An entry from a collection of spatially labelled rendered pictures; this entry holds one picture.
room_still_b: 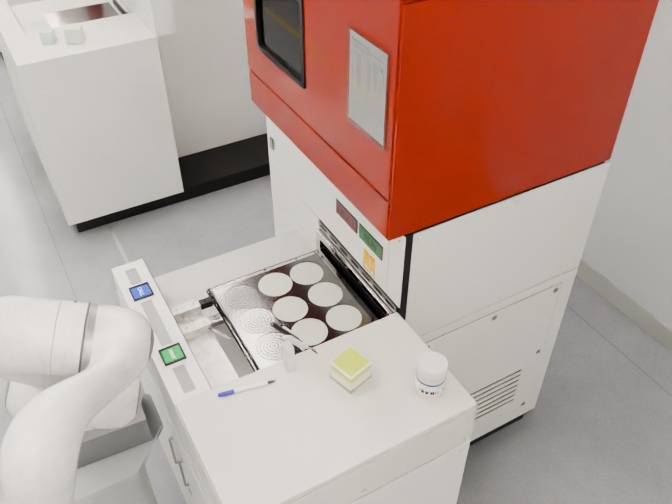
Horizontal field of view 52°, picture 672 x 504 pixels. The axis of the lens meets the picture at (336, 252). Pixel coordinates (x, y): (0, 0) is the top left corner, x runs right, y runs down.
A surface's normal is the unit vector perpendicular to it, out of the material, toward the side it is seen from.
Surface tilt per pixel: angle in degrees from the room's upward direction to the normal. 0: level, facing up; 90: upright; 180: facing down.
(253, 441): 0
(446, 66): 90
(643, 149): 90
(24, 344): 58
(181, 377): 0
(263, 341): 0
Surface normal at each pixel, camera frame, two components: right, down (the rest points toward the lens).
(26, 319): 0.27, -0.48
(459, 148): 0.49, 0.57
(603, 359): 0.00, -0.76
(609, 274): -0.87, 0.32
